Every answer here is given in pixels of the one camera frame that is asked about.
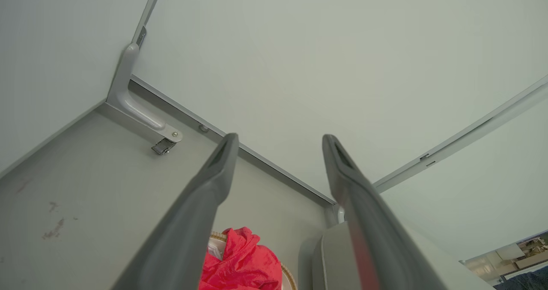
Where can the background shelving unit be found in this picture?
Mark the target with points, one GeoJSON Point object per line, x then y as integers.
{"type": "Point", "coordinates": [509, 255]}

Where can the small metal latch clip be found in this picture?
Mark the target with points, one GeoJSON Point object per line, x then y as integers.
{"type": "Point", "coordinates": [162, 146]}

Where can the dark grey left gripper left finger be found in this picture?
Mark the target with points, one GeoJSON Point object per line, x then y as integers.
{"type": "Point", "coordinates": [184, 238]}

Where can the red shirt with white letters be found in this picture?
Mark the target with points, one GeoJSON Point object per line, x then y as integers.
{"type": "Point", "coordinates": [244, 264]}

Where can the grey partition foot bracket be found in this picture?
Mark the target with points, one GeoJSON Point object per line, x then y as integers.
{"type": "Point", "coordinates": [340, 213]}
{"type": "Point", "coordinates": [128, 101]}

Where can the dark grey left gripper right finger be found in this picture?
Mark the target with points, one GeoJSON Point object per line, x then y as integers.
{"type": "Point", "coordinates": [376, 238]}

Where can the white basket liner cloth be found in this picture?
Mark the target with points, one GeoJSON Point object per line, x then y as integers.
{"type": "Point", "coordinates": [214, 252]}

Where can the grey partition post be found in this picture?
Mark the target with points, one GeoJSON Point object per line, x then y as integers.
{"type": "Point", "coordinates": [149, 7]}
{"type": "Point", "coordinates": [471, 129]}

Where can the grey partition base rail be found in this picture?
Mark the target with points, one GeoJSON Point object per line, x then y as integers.
{"type": "Point", "coordinates": [265, 159]}

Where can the dark blue fabric item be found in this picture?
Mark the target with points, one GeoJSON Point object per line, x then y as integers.
{"type": "Point", "coordinates": [526, 280]}

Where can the white laundry basket brown rim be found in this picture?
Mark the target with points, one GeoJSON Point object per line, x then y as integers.
{"type": "Point", "coordinates": [290, 277]}

